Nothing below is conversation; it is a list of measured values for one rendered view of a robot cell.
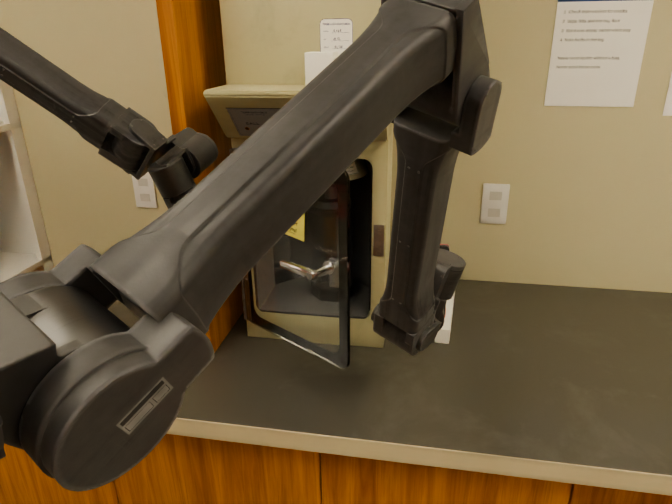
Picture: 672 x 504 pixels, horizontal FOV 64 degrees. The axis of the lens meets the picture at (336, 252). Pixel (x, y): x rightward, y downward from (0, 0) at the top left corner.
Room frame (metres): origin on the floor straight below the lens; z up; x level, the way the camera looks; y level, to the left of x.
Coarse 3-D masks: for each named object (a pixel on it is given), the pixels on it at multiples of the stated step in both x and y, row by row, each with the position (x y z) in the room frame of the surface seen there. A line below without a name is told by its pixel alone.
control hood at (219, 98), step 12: (228, 84) 1.09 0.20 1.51; (240, 84) 1.09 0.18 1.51; (204, 96) 0.99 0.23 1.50; (216, 96) 0.98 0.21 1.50; (228, 96) 0.98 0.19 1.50; (240, 96) 0.97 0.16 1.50; (252, 96) 0.97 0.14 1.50; (264, 96) 0.96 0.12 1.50; (276, 96) 0.96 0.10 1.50; (288, 96) 0.96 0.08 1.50; (216, 108) 1.00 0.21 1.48; (228, 120) 1.03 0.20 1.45; (228, 132) 1.06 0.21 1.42; (384, 132) 0.99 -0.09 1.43
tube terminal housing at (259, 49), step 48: (240, 0) 1.09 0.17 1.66; (288, 0) 1.07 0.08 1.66; (336, 0) 1.06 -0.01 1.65; (240, 48) 1.09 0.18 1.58; (288, 48) 1.07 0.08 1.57; (240, 144) 1.09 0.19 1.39; (384, 144) 1.04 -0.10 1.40; (384, 192) 1.04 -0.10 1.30; (384, 240) 1.04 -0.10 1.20; (384, 288) 1.04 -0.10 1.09
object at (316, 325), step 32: (320, 224) 0.92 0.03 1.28; (288, 256) 0.98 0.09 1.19; (320, 256) 0.92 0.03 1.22; (256, 288) 1.05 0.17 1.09; (288, 288) 0.98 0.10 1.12; (320, 288) 0.92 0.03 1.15; (256, 320) 1.06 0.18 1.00; (288, 320) 0.99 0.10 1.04; (320, 320) 0.92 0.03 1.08; (320, 352) 0.92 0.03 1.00
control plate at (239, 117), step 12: (228, 108) 1.00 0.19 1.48; (240, 108) 0.99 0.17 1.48; (252, 108) 0.99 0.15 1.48; (264, 108) 0.99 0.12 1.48; (276, 108) 0.98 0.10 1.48; (240, 120) 1.02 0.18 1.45; (252, 120) 1.01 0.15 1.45; (264, 120) 1.01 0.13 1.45; (240, 132) 1.05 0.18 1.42; (252, 132) 1.04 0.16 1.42
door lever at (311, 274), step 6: (282, 264) 0.92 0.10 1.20; (288, 264) 0.91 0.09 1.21; (294, 264) 0.90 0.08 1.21; (300, 264) 0.90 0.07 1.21; (324, 264) 0.91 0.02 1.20; (330, 264) 0.90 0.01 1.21; (288, 270) 0.91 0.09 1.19; (294, 270) 0.90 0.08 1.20; (300, 270) 0.89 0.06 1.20; (306, 270) 0.88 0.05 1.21; (312, 270) 0.88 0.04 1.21; (318, 270) 0.88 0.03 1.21; (324, 270) 0.89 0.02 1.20; (330, 270) 0.90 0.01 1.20; (306, 276) 0.87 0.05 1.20; (312, 276) 0.87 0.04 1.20
